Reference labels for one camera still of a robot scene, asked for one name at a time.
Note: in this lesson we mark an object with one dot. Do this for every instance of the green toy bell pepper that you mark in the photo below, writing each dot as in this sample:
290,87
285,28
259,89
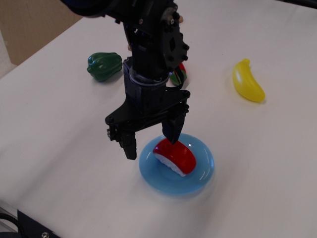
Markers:
102,66

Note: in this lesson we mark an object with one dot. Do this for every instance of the aluminium frame rail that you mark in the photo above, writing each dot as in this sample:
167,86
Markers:
7,226

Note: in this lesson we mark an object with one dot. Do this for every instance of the red and white toy sushi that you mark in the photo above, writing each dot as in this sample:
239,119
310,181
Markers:
177,157

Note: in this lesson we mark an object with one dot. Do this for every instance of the blue plastic plate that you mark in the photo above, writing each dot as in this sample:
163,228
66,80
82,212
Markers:
163,179

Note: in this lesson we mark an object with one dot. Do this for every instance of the red and green toy chili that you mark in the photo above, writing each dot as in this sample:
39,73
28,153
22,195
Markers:
178,77

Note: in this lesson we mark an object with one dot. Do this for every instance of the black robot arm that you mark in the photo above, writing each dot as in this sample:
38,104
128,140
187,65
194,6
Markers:
153,33

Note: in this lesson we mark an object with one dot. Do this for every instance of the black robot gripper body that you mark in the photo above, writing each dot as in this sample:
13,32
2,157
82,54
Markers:
148,102

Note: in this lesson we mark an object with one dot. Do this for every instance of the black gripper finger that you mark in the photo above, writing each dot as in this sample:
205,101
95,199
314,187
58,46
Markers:
172,128
128,143

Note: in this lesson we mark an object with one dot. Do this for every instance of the yellow toy banana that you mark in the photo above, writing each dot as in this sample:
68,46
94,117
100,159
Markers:
245,84

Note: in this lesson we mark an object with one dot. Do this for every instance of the wooden slotted spatula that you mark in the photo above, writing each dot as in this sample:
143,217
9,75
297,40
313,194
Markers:
129,45

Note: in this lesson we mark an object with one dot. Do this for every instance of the black corner bracket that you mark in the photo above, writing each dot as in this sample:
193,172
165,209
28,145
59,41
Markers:
34,229

